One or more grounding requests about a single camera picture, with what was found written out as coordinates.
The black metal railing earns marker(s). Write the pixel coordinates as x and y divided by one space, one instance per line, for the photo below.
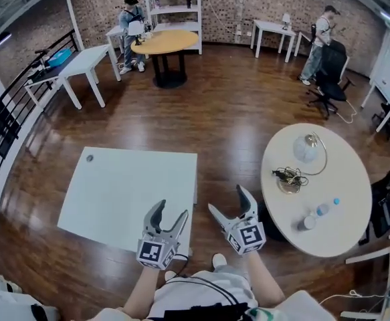
0 119

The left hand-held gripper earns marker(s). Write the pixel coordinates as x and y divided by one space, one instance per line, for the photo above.
156 251

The white table with dark edge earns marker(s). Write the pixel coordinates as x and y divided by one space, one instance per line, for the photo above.
304 37

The person's clothed torso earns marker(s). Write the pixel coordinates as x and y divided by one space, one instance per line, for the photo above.
198 296

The dark-topped white table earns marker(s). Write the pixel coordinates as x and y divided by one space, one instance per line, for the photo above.
44 75

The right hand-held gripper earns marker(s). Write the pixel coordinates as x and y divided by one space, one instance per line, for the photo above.
248 236

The white square table surface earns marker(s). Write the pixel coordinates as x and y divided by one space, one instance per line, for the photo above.
124 196

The small white table lamp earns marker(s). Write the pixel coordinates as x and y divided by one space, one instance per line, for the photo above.
285 19

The dark cup on shelf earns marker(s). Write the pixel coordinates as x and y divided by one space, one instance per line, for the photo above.
188 3

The white shelf unit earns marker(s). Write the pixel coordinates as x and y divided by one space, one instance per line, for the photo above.
178 10

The lamp with white shade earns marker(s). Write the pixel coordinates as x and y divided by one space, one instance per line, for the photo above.
135 28

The clear bottle with blue cap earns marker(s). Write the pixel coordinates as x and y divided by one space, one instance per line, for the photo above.
325 208

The blue box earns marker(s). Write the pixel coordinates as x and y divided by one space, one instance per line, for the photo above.
60 57

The white rectangular table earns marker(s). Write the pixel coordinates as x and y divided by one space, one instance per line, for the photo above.
87 60
273 27

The small white side table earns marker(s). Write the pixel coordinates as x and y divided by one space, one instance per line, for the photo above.
114 33

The person's right forearm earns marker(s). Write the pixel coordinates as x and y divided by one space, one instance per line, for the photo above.
263 279

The white bags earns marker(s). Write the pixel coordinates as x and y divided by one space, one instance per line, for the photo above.
4 296

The round white table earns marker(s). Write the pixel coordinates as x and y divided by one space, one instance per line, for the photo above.
335 186

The brass lamp with glass shade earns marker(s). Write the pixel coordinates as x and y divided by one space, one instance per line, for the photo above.
303 147

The white mug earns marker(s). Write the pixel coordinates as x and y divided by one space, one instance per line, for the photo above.
148 35

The black office chair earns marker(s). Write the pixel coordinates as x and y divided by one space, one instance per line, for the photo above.
332 75
382 202

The white cup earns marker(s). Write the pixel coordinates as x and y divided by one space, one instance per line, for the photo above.
306 222

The person's white shoe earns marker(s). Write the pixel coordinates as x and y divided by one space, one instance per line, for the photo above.
170 275
219 260

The round yellow table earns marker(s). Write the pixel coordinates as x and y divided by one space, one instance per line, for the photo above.
171 40

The black round table base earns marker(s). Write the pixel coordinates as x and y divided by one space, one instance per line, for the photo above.
270 226

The person's left forearm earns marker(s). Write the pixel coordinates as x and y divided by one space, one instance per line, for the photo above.
144 288

